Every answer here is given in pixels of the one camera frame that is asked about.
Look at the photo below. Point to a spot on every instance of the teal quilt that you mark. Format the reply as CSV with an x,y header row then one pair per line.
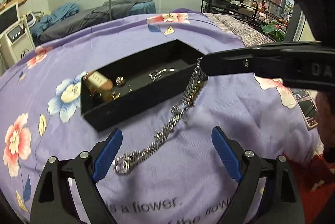
x,y
60,14

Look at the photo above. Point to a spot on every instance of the silver bangle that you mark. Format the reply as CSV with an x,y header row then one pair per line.
x,y
167,70

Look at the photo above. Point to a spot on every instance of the white machine with display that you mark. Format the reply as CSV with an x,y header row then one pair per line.
x,y
14,35

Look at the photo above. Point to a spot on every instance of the green plant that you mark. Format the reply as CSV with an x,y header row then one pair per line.
x,y
274,30

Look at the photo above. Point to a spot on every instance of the purple floral blanket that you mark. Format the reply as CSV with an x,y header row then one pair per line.
x,y
183,187

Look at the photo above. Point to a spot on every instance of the dark grey blanket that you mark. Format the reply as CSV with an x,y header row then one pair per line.
x,y
99,17

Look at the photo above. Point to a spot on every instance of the black metal rack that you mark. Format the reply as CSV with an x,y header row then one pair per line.
x,y
222,5

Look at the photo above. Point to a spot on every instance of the grey striped cloth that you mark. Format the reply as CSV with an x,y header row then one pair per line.
x,y
235,28

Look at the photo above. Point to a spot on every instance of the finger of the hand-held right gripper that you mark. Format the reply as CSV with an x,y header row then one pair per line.
x,y
227,69
230,54

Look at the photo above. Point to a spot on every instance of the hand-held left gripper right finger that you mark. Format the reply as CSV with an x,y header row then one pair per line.
x,y
225,154

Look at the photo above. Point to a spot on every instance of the rhinestone ornament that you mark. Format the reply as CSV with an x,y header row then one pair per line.
x,y
119,81

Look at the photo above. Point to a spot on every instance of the black rectangular box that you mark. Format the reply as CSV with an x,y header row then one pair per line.
x,y
136,103

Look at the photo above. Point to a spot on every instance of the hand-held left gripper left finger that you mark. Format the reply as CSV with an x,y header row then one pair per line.
x,y
107,154

